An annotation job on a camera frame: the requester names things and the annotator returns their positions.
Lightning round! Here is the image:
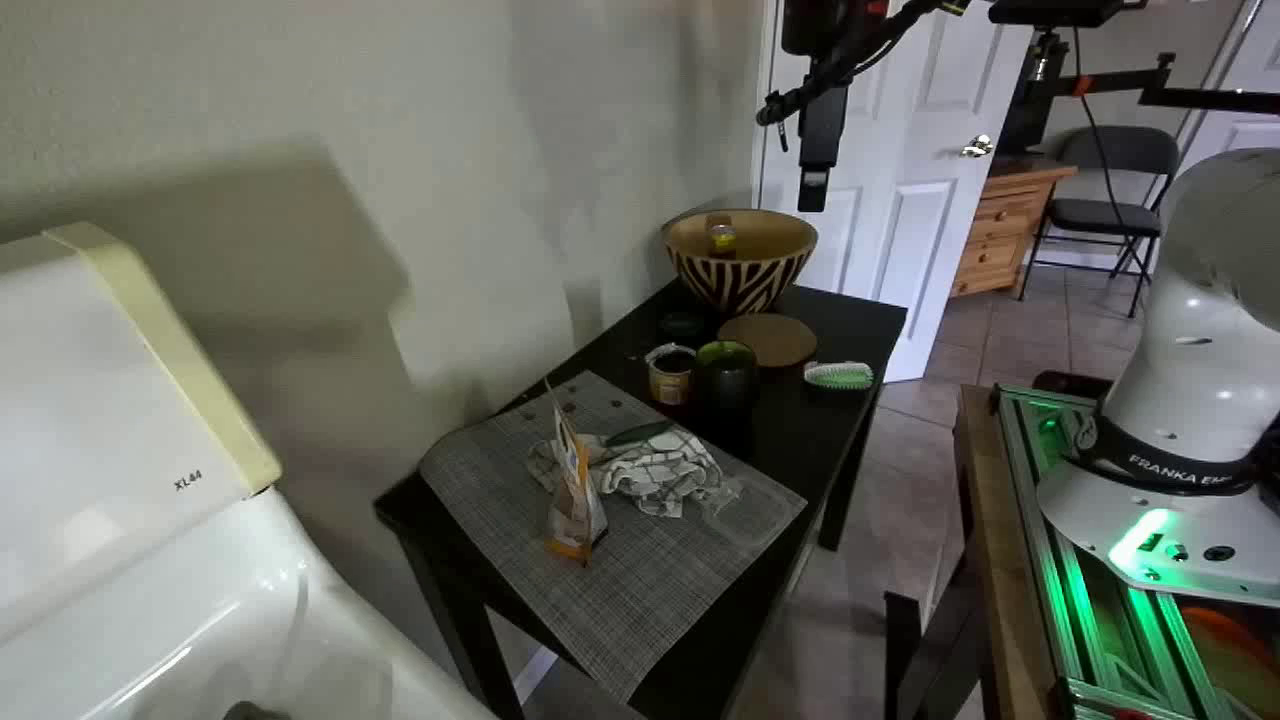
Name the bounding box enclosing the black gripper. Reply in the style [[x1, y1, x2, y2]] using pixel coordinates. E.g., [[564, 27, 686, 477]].
[[780, 0, 895, 217]]

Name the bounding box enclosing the small green plastic piece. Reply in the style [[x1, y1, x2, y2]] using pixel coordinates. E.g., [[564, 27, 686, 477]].
[[598, 420, 670, 454]]

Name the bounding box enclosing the white checkered towel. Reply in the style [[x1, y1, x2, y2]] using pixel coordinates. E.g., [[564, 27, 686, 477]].
[[593, 425, 747, 526]]

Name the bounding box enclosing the zebra patterned wooden bowl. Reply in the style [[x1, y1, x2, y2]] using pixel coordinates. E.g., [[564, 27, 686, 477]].
[[658, 205, 825, 321]]

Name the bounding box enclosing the round cork coaster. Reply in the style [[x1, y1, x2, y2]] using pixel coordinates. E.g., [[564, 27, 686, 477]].
[[716, 307, 819, 371]]

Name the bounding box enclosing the wooden drawer dresser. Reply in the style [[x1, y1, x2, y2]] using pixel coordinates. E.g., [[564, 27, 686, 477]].
[[949, 155, 1079, 303]]

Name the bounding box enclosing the dark green cup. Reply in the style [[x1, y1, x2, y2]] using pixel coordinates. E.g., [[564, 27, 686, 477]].
[[695, 337, 761, 420]]

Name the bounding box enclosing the small green cup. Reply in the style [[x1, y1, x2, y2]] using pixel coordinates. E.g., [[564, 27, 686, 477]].
[[639, 339, 701, 407]]

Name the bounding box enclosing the black side table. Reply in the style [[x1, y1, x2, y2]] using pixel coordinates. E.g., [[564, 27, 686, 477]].
[[372, 275, 913, 720]]

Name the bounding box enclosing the orange snack pouch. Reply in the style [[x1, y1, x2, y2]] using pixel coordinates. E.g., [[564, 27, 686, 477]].
[[535, 385, 611, 571]]

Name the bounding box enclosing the wooden robot mounting table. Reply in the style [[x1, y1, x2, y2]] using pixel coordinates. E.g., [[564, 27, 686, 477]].
[[882, 379, 1280, 720]]

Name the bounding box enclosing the grey woven placemat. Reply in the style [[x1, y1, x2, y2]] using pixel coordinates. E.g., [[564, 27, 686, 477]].
[[417, 370, 811, 710]]

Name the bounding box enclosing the white closet door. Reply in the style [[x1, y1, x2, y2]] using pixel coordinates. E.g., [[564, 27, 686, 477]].
[[1171, 0, 1280, 176]]

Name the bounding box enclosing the white stove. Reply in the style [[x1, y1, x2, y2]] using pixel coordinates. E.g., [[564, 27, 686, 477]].
[[0, 217, 494, 720]]

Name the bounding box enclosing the black camera stand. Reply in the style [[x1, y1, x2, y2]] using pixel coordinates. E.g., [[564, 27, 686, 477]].
[[985, 0, 1280, 166]]

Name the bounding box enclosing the green lit metal rail frame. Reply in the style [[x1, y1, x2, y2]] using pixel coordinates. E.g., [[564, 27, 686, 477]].
[[996, 385, 1280, 720]]

